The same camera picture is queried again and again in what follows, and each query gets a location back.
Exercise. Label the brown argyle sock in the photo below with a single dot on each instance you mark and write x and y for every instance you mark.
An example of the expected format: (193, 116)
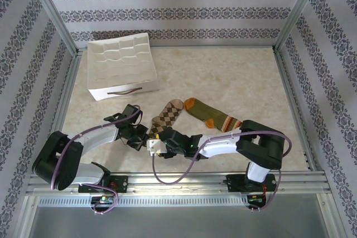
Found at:
(167, 115)

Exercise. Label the olive green striped sock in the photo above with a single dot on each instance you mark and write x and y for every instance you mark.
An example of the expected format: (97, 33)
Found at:
(206, 111)

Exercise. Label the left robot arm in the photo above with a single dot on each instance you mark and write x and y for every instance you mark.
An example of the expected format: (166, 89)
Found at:
(94, 135)

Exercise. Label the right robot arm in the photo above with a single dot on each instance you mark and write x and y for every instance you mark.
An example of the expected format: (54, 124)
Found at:
(223, 144)

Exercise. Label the white divided organizer box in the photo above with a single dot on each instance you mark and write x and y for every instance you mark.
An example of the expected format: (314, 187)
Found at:
(120, 62)

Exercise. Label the grey metal shelf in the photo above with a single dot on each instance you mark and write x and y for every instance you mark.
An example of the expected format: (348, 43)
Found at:
(181, 224)

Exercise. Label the aluminium mounting rail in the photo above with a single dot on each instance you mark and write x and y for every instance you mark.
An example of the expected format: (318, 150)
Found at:
(181, 179)

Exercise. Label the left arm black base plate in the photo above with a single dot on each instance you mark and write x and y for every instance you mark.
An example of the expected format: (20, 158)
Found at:
(121, 183)

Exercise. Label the aluminium frame side rail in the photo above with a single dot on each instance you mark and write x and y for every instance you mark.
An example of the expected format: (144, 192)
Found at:
(295, 109)
(62, 109)

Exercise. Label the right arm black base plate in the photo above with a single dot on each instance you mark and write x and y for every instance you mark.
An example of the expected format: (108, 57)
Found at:
(237, 182)

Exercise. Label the aluminium frame post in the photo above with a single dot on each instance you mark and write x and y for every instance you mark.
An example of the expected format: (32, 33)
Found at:
(298, 12)
(53, 12)

